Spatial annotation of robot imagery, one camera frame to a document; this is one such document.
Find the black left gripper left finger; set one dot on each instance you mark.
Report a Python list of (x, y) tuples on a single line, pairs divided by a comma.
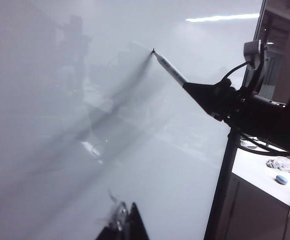
[(108, 233)]

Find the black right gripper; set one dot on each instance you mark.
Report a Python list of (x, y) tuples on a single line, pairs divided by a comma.
[(252, 112)]

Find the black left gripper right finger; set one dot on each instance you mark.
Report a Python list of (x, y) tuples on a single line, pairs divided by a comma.
[(136, 225)]

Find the grey marker pen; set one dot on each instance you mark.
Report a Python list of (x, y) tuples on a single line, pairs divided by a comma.
[(170, 68)]

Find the crumpled clear plastic wrap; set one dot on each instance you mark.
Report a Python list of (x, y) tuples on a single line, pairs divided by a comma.
[(282, 163)]

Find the white table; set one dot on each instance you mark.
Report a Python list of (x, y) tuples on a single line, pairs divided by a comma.
[(265, 180)]

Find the small blue eraser block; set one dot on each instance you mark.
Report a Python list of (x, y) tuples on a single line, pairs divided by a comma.
[(281, 179)]

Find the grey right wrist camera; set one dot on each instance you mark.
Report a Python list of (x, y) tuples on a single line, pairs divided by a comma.
[(253, 53)]

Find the black whiteboard stand post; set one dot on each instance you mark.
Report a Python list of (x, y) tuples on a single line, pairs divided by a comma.
[(222, 180)]

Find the white glossy whiteboard black frame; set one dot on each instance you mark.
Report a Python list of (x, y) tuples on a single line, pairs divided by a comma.
[(60, 150)]

